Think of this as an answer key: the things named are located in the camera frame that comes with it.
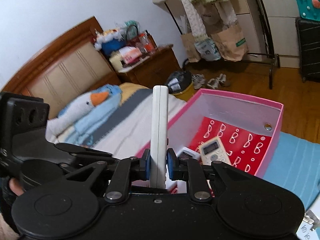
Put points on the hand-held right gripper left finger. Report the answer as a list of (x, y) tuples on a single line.
[(147, 165)]

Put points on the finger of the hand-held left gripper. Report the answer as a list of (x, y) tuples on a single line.
[(82, 151)]

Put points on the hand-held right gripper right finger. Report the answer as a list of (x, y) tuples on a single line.
[(170, 165)]

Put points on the rounded white power adapter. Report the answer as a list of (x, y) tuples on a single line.
[(187, 151)]

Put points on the long white remote control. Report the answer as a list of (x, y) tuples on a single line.
[(160, 130)]

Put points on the air conditioner remote with display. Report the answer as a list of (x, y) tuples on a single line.
[(215, 152)]

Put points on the pink cardboard box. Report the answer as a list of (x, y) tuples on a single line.
[(272, 142)]

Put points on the person's left forearm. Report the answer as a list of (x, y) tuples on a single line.
[(6, 230)]

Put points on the person's left hand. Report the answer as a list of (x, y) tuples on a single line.
[(17, 187)]

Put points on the light blue blanket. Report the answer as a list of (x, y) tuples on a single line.
[(100, 120)]

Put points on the white goose plush toy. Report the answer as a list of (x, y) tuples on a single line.
[(75, 110)]

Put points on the striped printed bed sheet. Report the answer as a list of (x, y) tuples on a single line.
[(135, 120)]

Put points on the wooden padded headboard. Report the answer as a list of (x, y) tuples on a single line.
[(62, 75)]

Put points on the black bag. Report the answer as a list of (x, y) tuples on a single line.
[(177, 81)]

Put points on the grey sneakers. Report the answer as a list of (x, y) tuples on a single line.
[(198, 81)]

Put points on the cream container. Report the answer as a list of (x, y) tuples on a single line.
[(116, 61)]

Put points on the white sneakers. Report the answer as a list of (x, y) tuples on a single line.
[(218, 80)]

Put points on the wooden nightstand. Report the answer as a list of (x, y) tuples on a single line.
[(155, 67)]

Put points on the tissue box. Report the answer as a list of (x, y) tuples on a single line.
[(131, 55)]

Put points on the blue bag with stuff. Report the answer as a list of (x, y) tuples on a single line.
[(112, 42)]

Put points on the plain brown paper bag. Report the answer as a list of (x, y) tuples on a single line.
[(190, 47)]

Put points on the printed white plastic bag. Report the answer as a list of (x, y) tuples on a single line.
[(207, 50)]

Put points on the orange box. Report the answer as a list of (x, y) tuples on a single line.
[(142, 42)]

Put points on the brown paper bag green label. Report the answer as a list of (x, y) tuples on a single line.
[(230, 43)]

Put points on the black clothes rack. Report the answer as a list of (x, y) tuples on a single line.
[(271, 62)]

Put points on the white knitted sweater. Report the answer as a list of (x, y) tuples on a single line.
[(195, 10)]

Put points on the white wardrobe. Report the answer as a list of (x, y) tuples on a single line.
[(280, 35)]

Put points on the black hard suitcase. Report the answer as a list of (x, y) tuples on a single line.
[(308, 50)]

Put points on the teal tote bag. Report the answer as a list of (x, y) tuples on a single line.
[(308, 2)]

